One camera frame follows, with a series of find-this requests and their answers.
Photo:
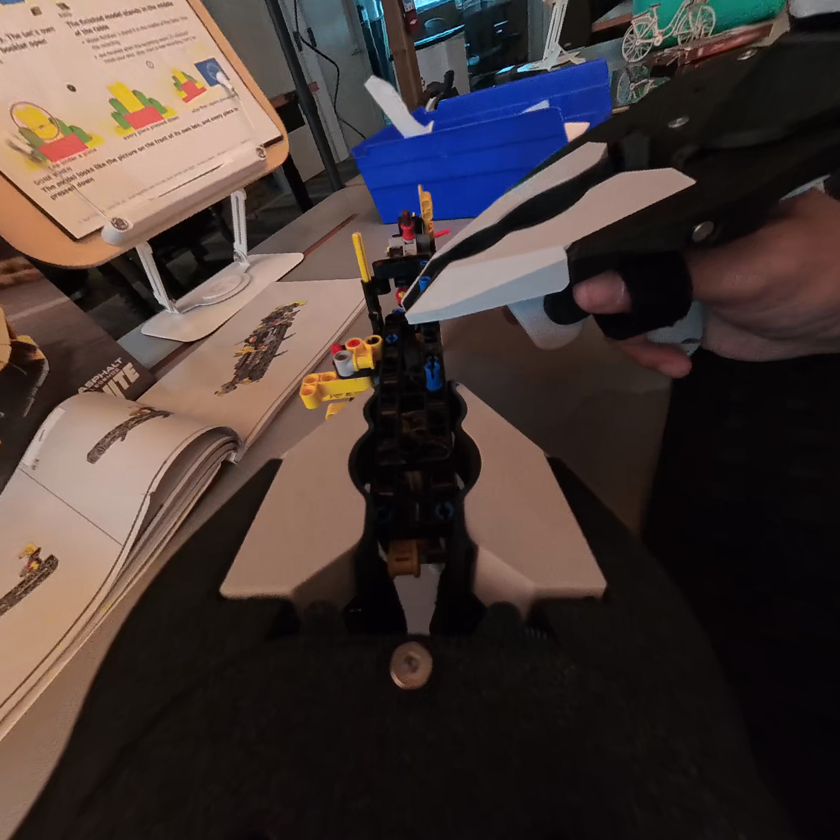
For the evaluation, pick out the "white metal stand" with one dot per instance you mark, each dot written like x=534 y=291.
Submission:
x=554 y=39

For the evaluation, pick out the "dark trousers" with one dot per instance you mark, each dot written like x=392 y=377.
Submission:
x=754 y=525

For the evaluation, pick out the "printed instruction sheet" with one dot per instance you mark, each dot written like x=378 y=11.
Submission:
x=131 y=79

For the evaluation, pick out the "white flat piece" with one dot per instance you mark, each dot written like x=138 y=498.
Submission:
x=397 y=108

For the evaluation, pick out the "blue plastic bin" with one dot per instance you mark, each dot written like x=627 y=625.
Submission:
x=558 y=92
x=459 y=170

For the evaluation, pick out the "black yellow lego car chassis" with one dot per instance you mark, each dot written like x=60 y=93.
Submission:
x=407 y=394

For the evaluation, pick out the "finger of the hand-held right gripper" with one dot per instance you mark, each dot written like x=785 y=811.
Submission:
x=564 y=167
x=512 y=275

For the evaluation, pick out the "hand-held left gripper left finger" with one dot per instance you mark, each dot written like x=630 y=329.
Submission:
x=295 y=525

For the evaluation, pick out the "wooden document stand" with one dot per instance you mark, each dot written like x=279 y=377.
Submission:
x=39 y=243

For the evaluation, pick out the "wooden post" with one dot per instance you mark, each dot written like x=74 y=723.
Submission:
x=401 y=59

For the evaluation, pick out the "red fire extinguisher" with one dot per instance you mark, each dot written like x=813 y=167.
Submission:
x=411 y=14

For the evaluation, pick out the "person's right hand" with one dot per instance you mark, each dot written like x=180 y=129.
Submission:
x=774 y=295

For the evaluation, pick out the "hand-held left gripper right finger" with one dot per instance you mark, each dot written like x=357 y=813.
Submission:
x=531 y=525

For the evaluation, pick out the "open instruction booklet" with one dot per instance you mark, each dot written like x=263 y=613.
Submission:
x=85 y=499

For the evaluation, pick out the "lego car set box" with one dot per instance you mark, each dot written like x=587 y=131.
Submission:
x=65 y=367

